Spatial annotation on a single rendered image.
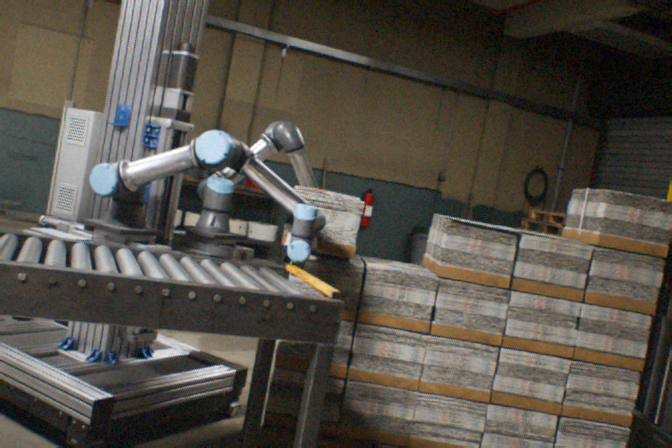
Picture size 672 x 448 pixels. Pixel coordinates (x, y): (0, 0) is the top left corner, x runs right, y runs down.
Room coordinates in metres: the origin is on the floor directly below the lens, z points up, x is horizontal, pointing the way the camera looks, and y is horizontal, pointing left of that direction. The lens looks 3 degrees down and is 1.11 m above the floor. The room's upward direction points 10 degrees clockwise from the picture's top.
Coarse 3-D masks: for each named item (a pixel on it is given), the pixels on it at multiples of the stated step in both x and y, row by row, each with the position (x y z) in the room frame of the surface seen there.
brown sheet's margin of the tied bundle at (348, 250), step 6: (282, 240) 2.59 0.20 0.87; (318, 240) 2.59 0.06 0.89; (318, 246) 2.59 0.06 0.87; (324, 246) 2.59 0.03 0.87; (330, 246) 2.59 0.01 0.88; (336, 246) 2.60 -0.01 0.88; (342, 246) 2.60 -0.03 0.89; (348, 246) 2.60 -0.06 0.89; (354, 246) 2.60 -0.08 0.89; (330, 252) 2.59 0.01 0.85; (336, 252) 2.59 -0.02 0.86; (342, 252) 2.60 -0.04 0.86; (348, 252) 2.60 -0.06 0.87; (354, 252) 2.60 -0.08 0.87
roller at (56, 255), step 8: (56, 240) 1.99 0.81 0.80; (48, 248) 1.92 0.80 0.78; (56, 248) 1.85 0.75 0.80; (64, 248) 1.93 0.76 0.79; (48, 256) 1.75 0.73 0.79; (56, 256) 1.73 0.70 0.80; (64, 256) 1.81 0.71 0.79; (48, 264) 1.62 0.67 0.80; (56, 264) 1.62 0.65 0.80; (64, 264) 1.70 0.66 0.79
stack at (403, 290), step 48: (336, 288) 2.61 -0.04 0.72; (384, 288) 2.63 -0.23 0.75; (432, 288) 2.63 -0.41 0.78; (480, 288) 2.64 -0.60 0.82; (384, 336) 2.62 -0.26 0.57; (432, 336) 2.64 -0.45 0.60; (528, 336) 2.65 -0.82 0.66; (576, 336) 2.66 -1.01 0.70; (288, 384) 2.61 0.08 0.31; (336, 384) 2.62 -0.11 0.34; (480, 384) 2.64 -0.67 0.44; (528, 384) 2.65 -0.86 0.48; (288, 432) 2.63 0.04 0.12; (432, 432) 2.64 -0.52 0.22; (480, 432) 2.65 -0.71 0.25; (528, 432) 2.65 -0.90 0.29
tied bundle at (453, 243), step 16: (432, 224) 3.00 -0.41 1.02; (448, 224) 2.63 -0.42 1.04; (464, 224) 2.63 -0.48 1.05; (432, 240) 2.89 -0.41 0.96; (448, 240) 2.64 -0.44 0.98; (464, 240) 2.64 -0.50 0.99; (480, 240) 2.64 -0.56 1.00; (496, 240) 2.64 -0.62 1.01; (512, 240) 2.65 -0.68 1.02; (432, 256) 2.84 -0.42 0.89; (448, 256) 2.63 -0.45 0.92; (464, 256) 2.64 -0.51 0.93; (480, 256) 2.64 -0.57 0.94; (496, 256) 2.65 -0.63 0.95; (512, 256) 2.65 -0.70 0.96; (496, 272) 2.64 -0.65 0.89; (512, 272) 2.64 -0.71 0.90
